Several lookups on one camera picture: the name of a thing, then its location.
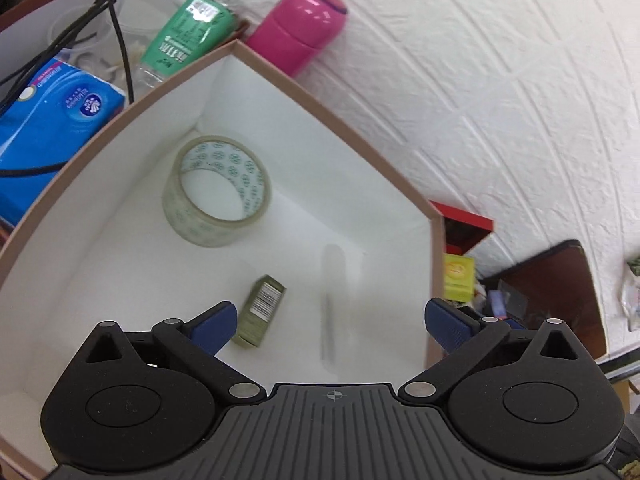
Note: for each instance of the clear packing tape roll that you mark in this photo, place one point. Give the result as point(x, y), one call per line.
point(200, 231)

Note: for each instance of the red box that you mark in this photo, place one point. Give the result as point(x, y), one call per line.
point(462, 215)

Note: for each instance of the clear plastic bag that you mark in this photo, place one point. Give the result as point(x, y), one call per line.
point(631, 300)

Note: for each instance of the purple packet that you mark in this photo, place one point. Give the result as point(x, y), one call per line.
point(500, 304)

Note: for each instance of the pink plastic bottle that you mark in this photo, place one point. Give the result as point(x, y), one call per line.
point(295, 30)

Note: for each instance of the white box container brown rim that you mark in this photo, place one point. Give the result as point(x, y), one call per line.
point(125, 210)

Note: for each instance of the blue tissue pack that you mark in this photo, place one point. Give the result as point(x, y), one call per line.
point(50, 125)

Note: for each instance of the dark brown tray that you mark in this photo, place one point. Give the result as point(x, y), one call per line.
point(555, 290)

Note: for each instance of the clear plastic cup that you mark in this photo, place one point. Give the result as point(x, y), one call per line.
point(75, 27)

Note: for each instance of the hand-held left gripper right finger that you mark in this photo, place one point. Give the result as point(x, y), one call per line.
point(446, 328)

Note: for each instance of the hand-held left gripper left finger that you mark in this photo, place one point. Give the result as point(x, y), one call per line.
point(216, 329)

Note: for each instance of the green squeeze tube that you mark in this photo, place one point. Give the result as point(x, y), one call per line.
point(185, 35)

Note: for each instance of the yellow green carton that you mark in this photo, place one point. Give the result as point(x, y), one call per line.
point(459, 277)

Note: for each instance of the small olive green carton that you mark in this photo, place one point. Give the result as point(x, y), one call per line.
point(260, 312)

